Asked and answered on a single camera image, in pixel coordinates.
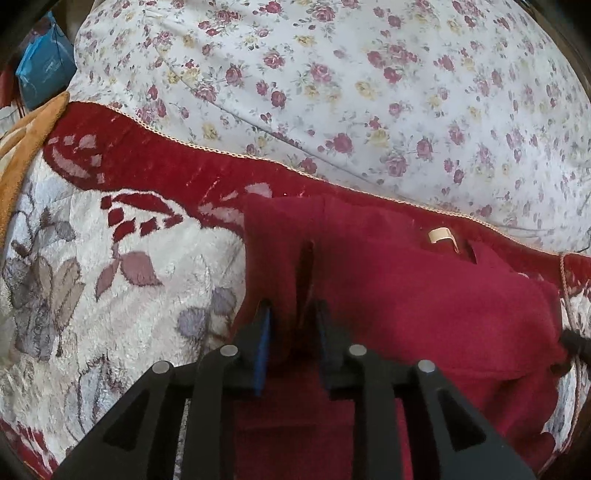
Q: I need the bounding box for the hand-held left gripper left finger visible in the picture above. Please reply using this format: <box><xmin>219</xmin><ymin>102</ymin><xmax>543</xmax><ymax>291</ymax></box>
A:
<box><xmin>53</xmin><ymin>300</ymin><xmax>273</xmax><ymax>480</ymax></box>

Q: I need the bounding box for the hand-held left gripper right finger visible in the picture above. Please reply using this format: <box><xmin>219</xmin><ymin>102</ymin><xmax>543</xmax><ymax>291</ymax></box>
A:
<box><xmin>315</xmin><ymin>300</ymin><xmax>539</xmax><ymax>480</ymax></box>

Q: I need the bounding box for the orange checkered plush mat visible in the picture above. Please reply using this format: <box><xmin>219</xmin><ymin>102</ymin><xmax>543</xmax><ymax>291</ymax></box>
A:
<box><xmin>0</xmin><ymin>91</ymin><xmax>70</xmax><ymax>241</ymax></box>

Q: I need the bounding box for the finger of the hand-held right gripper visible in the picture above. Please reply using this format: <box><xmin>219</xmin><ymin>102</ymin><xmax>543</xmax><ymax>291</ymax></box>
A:
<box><xmin>560</xmin><ymin>329</ymin><xmax>591</xmax><ymax>365</ymax></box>

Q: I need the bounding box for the blue plastic bag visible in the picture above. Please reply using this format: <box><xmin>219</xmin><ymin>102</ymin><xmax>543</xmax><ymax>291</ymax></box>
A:
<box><xmin>16</xmin><ymin>11</ymin><xmax>77</xmax><ymax>109</ymax></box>

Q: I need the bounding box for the red knit garment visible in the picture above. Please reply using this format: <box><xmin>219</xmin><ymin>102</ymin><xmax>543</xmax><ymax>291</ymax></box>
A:
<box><xmin>231</xmin><ymin>194</ymin><xmax>571</xmax><ymax>480</ymax></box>

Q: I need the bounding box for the white floral quilt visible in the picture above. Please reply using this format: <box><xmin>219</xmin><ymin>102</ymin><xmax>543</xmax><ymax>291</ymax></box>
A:
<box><xmin>74</xmin><ymin>0</ymin><xmax>591</xmax><ymax>257</ymax></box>

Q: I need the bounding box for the red and white floral blanket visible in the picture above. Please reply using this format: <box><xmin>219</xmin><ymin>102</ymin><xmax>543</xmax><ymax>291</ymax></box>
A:
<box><xmin>0</xmin><ymin>99</ymin><xmax>591</xmax><ymax>480</ymax></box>

